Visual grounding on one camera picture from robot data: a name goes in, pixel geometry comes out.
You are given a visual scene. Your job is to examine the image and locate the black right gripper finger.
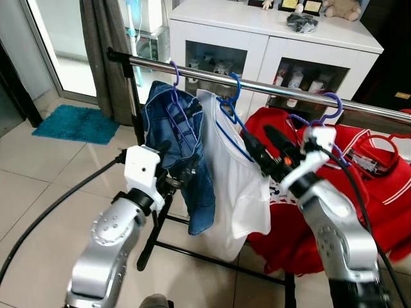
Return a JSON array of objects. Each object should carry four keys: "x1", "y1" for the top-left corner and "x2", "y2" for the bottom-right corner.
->
[
  {"x1": 241, "y1": 125, "x2": 272, "y2": 175},
  {"x1": 263, "y1": 124, "x2": 300, "y2": 161}
]

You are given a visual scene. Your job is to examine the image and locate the purple plastic hanger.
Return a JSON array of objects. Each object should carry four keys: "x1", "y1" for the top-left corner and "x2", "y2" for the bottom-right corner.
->
[
  {"x1": 164, "y1": 61, "x2": 197, "y2": 151},
  {"x1": 289, "y1": 93, "x2": 351, "y2": 167}
]

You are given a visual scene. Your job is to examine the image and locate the blue plastic hanger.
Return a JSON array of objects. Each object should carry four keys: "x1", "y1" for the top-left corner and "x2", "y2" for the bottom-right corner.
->
[{"x1": 215, "y1": 73, "x2": 258, "y2": 161}]

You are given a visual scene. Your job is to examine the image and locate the red plastic hanger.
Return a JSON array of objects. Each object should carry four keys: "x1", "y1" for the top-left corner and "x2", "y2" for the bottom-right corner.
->
[{"x1": 356, "y1": 109, "x2": 411, "y2": 161}]

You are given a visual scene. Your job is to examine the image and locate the blue denim jeans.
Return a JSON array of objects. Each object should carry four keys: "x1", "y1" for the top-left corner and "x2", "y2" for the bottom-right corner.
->
[{"x1": 141, "y1": 81, "x2": 216, "y2": 235}]

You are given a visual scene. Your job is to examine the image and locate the white hanging shirt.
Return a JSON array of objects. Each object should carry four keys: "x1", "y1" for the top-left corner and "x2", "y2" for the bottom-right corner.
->
[{"x1": 196, "y1": 90, "x2": 272, "y2": 261}]

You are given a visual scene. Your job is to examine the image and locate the metal clothes rack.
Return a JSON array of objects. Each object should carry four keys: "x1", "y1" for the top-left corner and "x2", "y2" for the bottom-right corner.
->
[{"x1": 106, "y1": 47, "x2": 411, "y2": 308}]

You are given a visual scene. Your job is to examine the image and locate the teal floor mat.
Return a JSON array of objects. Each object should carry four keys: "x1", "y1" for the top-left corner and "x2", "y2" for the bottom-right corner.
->
[{"x1": 32, "y1": 105, "x2": 121, "y2": 145}]

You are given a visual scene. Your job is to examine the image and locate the white display cabinet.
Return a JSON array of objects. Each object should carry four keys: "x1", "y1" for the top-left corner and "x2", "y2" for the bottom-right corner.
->
[{"x1": 168, "y1": 0, "x2": 385, "y2": 126}]

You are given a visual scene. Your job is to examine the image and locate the black crumpled item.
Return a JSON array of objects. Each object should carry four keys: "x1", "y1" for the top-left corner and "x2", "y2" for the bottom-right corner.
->
[{"x1": 286, "y1": 13, "x2": 320, "y2": 34}]

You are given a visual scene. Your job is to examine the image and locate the red polo shirt white trim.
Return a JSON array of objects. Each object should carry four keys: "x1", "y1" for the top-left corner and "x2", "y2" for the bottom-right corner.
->
[{"x1": 244, "y1": 107, "x2": 411, "y2": 277}]

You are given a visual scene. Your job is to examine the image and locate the grey curtain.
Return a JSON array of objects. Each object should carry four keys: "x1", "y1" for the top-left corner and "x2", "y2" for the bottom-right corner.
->
[{"x1": 80, "y1": 0, "x2": 139, "y2": 126}]

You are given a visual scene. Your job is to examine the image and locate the gold framed plaque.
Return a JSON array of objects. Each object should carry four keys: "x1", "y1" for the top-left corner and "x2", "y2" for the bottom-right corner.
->
[
  {"x1": 303, "y1": 0, "x2": 322, "y2": 16},
  {"x1": 279, "y1": 0, "x2": 304, "y2": 13}
]

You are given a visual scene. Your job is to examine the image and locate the turquoise plastic object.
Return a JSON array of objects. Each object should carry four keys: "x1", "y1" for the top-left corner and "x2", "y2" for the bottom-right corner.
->
[{"x1": 125, "y1": 0, "x2": 169, "y2": 84}]

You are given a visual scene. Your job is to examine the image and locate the beige plush toy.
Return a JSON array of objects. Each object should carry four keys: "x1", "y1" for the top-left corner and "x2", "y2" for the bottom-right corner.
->
[{"x1": 323, "y1": 0, "x2": 362, "y2": 22}]

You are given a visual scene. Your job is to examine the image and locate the glass sliding door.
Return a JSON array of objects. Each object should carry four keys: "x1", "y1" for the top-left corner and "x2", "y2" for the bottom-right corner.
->
[{"x1": 22, "y1": 0, "x2": 97, "y2": 98}]

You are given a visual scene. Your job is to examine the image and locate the black cabinet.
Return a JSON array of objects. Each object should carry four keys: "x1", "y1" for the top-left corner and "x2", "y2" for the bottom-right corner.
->
[{"x1": 350, "y1": 0, "x2": 411, "y2": 113}]

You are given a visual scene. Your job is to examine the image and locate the black metal desk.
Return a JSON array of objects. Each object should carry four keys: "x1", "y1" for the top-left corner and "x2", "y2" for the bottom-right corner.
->
[{"x1": 0, "y1": 42, "x2": 42, "y2": 135}]

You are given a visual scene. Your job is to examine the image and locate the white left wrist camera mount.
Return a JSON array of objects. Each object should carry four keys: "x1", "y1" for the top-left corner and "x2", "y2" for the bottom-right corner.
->
[{"x1": 124, "y1": 146, "x2": 166, "y2": 211}]

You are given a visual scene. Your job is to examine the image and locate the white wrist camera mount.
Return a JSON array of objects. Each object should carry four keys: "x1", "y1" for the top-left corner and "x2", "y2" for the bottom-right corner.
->
[
  {"x1": 281, "y1": 126, "x2": 338, "y2": 193},
  {"x1": 124, "y1": 146, "x2": 166, "y2": 211}
]

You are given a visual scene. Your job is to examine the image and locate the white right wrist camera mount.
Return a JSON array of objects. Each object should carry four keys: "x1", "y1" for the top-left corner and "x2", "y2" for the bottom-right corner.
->
[{"x1": 281, "y1": 126, "x2": 338, "y2": 193}]

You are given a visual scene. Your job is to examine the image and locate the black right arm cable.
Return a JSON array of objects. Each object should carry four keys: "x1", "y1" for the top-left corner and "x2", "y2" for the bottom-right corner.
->
[{"x1": 313, "y1": 144, "x2": 410, "y2": 308}]

